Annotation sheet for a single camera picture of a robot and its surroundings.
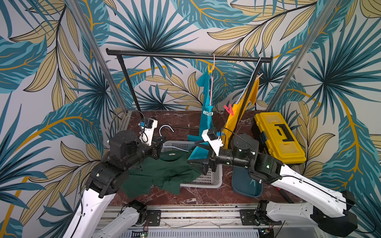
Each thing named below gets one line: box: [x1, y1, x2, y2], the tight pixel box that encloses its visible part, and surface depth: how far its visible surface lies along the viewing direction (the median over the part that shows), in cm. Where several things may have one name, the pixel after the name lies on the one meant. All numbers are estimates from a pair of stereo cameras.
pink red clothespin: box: [223, 103, 234, 116], surface depth 62 cm
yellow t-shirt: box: [221, 75, 260, 149], surface depth 70 cm
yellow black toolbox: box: [252, 112, 307, 165], surface depth 87 cm
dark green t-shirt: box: [121, 150, 201, 199], surface depth 73 cm
